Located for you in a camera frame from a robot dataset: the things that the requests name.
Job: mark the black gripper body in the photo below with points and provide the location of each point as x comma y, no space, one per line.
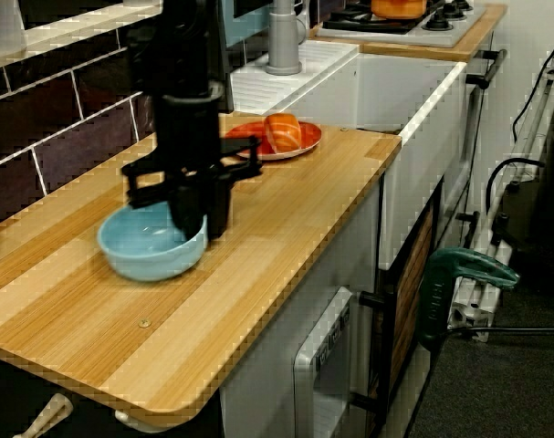
190,137

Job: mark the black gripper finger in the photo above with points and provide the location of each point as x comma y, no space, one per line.
219,205
187,210

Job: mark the light blue bowl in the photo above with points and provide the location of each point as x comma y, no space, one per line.
144,260

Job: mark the salmon sushi toy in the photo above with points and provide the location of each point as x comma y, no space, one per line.
283,132

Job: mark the red plate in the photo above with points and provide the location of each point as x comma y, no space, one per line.
308,137

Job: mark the grey toy faucet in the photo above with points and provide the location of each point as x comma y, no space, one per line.
283,45

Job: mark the white toy kitchen cabinet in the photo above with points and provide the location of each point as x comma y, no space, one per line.
267,365

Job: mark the white dishwasher door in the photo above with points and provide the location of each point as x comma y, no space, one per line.
304,365

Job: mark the black burner grate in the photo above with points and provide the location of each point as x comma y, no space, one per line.
349,23

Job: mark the white toy sink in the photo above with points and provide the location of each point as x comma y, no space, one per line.
422,182

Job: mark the white hook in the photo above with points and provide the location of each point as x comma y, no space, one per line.
126,417

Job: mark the white container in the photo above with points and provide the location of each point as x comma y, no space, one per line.
3,27

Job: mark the white oven front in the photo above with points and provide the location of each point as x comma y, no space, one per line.
454,182

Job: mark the orange pot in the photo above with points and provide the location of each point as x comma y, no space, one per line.
397,9

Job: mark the grey stove top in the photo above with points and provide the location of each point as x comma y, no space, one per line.
441,38

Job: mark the black stove knob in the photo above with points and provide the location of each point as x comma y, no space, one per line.
438,22
456,9

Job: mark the wooden crate with black frame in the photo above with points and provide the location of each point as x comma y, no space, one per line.
409,283

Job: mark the silver aluminium frame rail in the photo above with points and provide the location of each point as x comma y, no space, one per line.
541,114

